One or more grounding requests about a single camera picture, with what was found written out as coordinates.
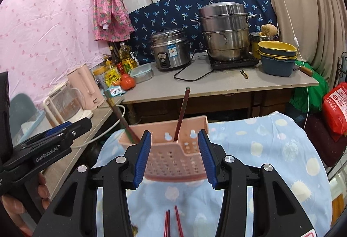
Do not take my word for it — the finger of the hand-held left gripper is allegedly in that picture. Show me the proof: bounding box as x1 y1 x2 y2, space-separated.
26 117 93 151
43 122 74 137

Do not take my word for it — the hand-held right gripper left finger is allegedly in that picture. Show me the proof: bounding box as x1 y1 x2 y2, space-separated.
33 130 152 237

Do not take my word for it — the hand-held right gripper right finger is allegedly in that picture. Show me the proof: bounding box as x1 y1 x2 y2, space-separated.
197 129 312 237

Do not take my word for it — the pink perforated utensil holder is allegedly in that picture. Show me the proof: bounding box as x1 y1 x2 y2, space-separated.
118 115 211 181

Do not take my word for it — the dark brown chopstick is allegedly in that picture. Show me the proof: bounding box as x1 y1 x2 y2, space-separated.
173 86 192 143
115 108 142 143

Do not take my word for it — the person's left hand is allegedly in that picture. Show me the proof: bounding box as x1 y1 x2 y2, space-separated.
0 172 51 236

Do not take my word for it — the light blue plastic bin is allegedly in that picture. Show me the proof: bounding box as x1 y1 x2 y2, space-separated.
9 93 45 146

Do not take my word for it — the pink electric kettle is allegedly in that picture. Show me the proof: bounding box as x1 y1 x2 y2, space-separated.
67 63 105 111

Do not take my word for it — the blue printed tablecloth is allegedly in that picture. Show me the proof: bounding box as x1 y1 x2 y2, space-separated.
92 111 333 237

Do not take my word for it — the small blue white packet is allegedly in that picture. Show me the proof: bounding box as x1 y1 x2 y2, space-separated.
107 85 127 97

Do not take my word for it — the yellow lidded jar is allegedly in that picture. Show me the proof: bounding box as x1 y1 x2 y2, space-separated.
93 65 109 89

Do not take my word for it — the yellow seasoning packet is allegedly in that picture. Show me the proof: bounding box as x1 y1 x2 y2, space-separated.
104 61 121 86

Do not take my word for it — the red tomato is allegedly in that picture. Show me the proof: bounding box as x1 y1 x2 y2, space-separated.
120 73 136 91

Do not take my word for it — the red chopstick black band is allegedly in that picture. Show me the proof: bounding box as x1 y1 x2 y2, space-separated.
164 209 171 237
174 205 184 237

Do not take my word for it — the wooden side table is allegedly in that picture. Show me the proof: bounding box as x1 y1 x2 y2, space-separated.
122 52 321 125

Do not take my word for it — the dark sauce bottle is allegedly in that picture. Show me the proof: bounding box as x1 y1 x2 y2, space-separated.
108 46 120 65

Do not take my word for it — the clear food container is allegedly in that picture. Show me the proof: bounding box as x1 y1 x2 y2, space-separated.
129 63 153 84

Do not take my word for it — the cooking oil bottle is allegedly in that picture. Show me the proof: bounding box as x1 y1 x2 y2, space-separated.
119 42 137 75

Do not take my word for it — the pink dotted sheet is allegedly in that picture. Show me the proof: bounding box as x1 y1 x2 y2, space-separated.
0 0 115 124

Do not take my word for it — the black induction cooker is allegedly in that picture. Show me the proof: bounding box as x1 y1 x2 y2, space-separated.
208 55 260 71

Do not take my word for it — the steel rice cooker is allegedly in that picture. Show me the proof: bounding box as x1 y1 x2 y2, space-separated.
150 28 190 72

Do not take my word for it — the blue bowl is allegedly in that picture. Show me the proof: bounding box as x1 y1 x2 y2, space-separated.
260 54 298 76

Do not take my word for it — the pink patterned garment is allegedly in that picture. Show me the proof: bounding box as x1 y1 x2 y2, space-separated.
89 0 135 43

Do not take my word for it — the steel steamer pot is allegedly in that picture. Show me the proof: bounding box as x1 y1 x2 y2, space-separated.
190 2 257 62

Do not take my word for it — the green plastic bag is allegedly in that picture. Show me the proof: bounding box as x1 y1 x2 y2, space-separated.
288 62 330 114

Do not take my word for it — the yellow bowl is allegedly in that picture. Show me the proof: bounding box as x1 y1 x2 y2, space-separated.
259 50 298 59
257 40 298 54

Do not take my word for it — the red plastic bag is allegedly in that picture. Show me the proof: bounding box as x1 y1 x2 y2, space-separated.
322 82 347 135

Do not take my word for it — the loofah sponge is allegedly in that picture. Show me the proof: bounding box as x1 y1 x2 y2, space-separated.
260 24 278 37

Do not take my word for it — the navy printed cloth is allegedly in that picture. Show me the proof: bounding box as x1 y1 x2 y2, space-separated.
127 0 278 65

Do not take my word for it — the beige curtain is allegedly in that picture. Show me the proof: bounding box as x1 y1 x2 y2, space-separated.
232 0 347 84

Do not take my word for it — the glass kettle white handle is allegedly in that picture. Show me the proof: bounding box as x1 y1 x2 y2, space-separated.
43 82 93 129

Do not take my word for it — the white kettle cable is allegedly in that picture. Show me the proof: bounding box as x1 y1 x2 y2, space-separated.
70 104 127 149

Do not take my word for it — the black power cable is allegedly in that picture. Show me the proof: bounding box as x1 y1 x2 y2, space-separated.
173 49 215 82

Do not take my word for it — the wooden handled knife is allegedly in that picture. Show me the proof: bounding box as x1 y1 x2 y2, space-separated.
295 62 314 76

